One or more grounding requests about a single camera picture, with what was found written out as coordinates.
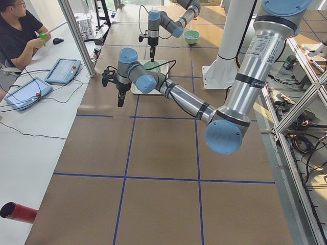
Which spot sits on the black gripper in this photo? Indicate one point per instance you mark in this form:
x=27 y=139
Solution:
x=152 y=42
x=121 y=87

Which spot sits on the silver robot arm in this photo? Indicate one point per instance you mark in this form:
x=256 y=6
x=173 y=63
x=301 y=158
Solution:
x=254 y=34
x=157 y=19

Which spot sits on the pale green bear tray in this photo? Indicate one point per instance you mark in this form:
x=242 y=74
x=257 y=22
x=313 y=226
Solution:
x=163 y=69

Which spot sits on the green bowl with ice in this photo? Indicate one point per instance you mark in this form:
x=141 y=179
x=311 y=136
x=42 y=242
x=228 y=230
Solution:
x=191 y=37

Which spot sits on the far blue teach pendant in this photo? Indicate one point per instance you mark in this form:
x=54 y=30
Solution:
x=63 y=71

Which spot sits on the blue teach pendant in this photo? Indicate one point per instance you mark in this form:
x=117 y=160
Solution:
x=63 y=71
x=28 y=94

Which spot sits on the black keyboard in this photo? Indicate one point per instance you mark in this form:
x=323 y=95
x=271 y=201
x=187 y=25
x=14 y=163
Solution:
x=85 y=29

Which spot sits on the black computer mouse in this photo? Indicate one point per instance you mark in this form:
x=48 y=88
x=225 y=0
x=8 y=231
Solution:
x=57 y=41

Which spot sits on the near blue teach pendant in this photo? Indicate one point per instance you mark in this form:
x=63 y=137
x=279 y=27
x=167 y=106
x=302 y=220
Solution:
x=28 y=94

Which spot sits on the seated person in black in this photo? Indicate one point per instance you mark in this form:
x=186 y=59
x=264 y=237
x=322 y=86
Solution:
x=22 y=34

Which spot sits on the red cylinder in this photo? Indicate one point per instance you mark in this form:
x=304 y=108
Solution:
x=18 y=212

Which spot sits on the white camera mast with base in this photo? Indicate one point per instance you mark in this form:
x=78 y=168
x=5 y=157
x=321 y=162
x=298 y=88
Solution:
x=221 y=73

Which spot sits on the aluminium frame post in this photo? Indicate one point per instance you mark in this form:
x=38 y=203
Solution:
x=72 y=24

